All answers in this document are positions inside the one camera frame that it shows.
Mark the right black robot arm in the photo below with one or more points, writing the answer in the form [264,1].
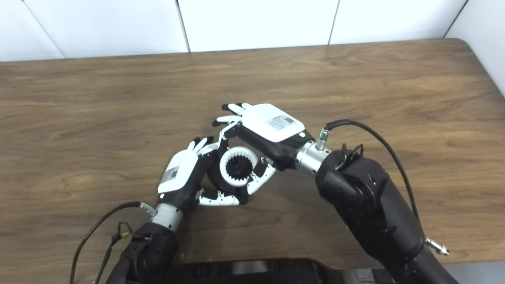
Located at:
[371,205]

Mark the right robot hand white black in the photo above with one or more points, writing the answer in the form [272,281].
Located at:
[272,126]

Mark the black robot torso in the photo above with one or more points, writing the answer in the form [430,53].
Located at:
[252,272]

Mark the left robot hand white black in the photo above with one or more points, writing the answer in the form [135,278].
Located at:
[179,175]

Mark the round black part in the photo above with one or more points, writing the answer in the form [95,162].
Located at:
[237,167]

